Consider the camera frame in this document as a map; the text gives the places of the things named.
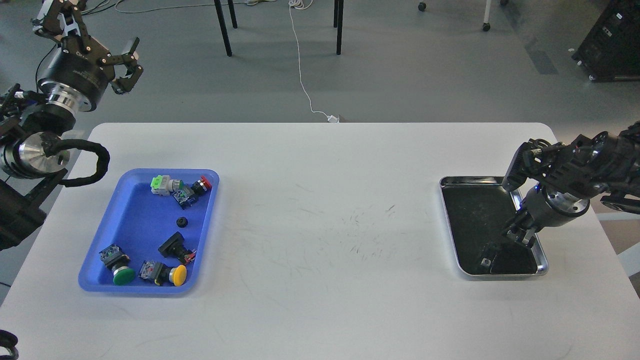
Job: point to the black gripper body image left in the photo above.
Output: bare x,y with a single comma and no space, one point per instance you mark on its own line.
85,73

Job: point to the black right gripper finger b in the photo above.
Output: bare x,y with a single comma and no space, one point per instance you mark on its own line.
514,225

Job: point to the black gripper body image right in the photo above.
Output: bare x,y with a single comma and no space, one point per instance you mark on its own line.
543,207

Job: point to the black right gripper finger a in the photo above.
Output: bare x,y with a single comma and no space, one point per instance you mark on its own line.
522,233

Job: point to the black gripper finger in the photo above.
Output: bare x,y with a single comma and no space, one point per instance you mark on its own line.
58,19
123,85

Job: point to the silver metal tray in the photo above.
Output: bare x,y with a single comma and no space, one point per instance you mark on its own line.
476,210

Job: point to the blue plastic tray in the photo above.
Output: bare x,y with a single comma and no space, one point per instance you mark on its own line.
139,221

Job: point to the black table leg left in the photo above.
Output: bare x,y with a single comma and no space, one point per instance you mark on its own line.
222,23

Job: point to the black table leg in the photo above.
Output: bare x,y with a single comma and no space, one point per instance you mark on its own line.
338,18
222,23

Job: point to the black equipment case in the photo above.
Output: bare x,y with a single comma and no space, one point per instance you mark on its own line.
611,50

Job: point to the green mushroom push button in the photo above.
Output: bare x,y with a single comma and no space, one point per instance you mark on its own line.
117,262

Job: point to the yellow mushroom push button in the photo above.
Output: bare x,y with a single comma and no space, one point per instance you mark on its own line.
159,273

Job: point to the black table leg right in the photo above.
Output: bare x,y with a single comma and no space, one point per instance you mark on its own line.
338,18

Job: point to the black wrist camera block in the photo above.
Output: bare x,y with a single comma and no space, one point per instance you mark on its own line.
559,167

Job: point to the green white push button switch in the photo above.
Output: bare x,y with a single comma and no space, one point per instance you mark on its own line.
164,185

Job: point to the red push button switch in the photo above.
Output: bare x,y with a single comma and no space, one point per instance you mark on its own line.
186,195

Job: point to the black push button switch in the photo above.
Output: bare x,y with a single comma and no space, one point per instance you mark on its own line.
174,247

